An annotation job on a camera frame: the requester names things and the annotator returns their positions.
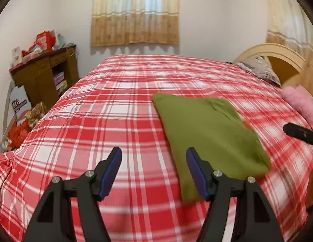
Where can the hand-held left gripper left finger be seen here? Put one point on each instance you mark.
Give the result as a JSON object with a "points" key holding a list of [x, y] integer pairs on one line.
{"points": [[111, 171]]}

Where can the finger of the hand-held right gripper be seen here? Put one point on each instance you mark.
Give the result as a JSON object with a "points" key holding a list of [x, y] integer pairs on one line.
{"points": [[300, 132]]}

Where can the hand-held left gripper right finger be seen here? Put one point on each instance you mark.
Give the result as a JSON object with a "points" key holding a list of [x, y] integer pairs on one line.
{"points": [[196, 174]]}

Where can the green striped knit sweater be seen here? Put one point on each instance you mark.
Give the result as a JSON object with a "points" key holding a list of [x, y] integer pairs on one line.
{"points": [[209, 136]]}

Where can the pink folded blanket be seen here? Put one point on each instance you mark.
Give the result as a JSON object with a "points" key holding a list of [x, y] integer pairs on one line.
{"points": [[302, 103]]}

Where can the red plaid bed cover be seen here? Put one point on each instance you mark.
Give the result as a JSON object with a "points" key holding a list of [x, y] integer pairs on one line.
{"points": [[108, 100]]}

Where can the patterned grey pillow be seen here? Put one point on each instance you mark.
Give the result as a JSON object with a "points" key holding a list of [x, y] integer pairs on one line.
{"points": [[259, 68]]}

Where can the cream wooden headboard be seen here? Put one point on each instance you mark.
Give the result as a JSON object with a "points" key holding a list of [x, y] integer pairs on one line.
{"points": [[280, 55]]}

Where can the floral gift bag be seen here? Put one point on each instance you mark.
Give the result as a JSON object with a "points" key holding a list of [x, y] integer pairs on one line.
{"points": [[36, 113]]}

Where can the red plastic bags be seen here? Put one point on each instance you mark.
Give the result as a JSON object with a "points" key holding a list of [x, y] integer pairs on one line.
{"points": [[17, 133]]}

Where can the stack of boxes in desk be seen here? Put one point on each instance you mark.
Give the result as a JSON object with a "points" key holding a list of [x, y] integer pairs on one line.
{"points": [[60, 82]]}

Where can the white printed carton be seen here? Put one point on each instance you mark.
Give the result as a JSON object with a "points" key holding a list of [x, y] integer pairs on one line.
{"points": [[20, 100]]}

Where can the beige floral curtain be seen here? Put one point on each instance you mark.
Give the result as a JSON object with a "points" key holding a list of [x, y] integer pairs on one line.
{"points": [[287, 17]]}

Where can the brown wooden desk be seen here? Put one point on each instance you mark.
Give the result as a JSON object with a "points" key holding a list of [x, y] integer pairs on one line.
{"points": [[40, 78]]}

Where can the red gift box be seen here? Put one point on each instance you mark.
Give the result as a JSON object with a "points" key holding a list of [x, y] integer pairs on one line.
{"points": [[45, 40]]}

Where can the small white box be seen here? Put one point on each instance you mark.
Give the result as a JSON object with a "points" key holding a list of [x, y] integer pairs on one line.
{"points": [[17, 55]]}

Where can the beige window curtain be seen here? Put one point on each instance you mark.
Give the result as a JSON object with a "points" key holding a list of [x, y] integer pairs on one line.
{"points": [[135, 12]]}

